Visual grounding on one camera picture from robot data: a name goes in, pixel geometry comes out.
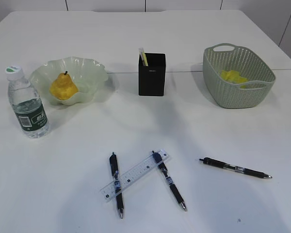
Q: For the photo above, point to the yellow utility knife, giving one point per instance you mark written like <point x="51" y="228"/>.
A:
<point x="143" y="56"/>

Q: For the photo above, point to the transparent plastic ruler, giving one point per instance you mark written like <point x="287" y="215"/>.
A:
<point x="131" y="176"/>

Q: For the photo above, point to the yellow pear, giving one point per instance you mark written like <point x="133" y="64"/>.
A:
<point x="63" y="87"/>

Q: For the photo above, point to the clear water bottle green label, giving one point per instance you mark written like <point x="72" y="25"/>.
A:
<point x="26" y="103"/>

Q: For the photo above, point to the black square pen holder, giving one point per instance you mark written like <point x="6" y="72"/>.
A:
<point x="151" y="78"/>

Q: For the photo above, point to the black pen middle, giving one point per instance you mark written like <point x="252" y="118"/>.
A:
<point x="162" y="167"/>

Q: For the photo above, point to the black pen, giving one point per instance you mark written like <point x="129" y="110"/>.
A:
<point x="162" y="167"/>
<point x="117" y="185"/>
<point x="237" y="169"/>

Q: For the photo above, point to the black pen left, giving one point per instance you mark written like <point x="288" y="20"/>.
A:
<point x="117" y="185"/>

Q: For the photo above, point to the green wavy glass plate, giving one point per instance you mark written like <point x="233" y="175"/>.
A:
<point x="87" y="75"/>

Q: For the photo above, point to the black pen right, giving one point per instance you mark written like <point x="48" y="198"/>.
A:
<point x="237" y="169"/>

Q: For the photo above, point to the green woven plastic basket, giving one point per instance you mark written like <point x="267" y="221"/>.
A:
<point x="231" y="57"/>

